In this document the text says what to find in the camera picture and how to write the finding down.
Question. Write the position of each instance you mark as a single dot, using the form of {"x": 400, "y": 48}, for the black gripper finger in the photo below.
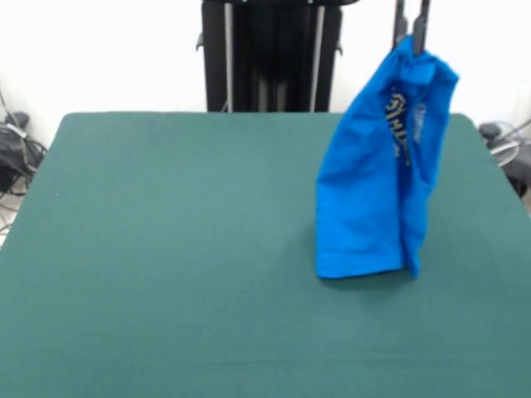
{"x": 400, "y": 22}
{"x": 421, "y": 29}

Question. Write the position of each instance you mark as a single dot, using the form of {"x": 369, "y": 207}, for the blue shirt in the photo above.
{"x": 361, "y": 186}

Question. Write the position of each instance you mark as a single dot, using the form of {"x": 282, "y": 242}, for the dark green table cloth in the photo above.
{"x": 124, "y": 290}

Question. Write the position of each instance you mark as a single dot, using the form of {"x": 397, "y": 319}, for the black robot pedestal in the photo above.
{"x": 269, "y": 54}

